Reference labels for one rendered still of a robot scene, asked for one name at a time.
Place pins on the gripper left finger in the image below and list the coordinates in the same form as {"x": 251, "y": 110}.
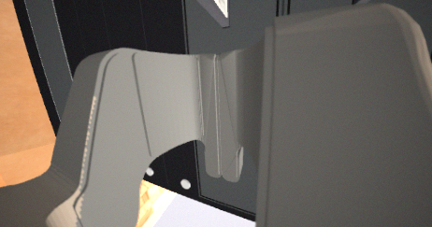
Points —
{"x": 125, "y": 108}

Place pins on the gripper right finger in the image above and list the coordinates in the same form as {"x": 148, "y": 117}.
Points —
{"x": 335, "y": 108}

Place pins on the black server rack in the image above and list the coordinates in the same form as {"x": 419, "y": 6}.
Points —
{"x": 58, "y": 34}

